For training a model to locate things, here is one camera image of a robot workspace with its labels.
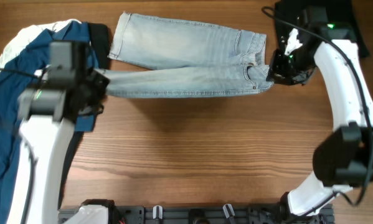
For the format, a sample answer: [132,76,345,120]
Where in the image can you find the light blue denim shorts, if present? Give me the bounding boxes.
[102,12,273,98]

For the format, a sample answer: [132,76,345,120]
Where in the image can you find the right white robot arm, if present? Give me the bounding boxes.
[267,6,373,223]

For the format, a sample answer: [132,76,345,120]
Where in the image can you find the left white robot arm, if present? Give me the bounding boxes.
[7,40,109,223]

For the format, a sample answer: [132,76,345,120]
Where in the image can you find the folded black clothes stack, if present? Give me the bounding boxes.
[275,0,370,58]

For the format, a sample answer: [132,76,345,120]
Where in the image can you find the black garment under pile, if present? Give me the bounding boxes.
[57,23,110,209]

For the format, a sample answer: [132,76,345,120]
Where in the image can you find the white garment under pile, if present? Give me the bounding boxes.
[0,19,89,68]

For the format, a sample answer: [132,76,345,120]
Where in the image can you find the dark blue t-shirt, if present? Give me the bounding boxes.
[0,30,90,223]

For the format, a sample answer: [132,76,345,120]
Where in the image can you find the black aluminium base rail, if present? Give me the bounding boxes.
[57,203,335,224]

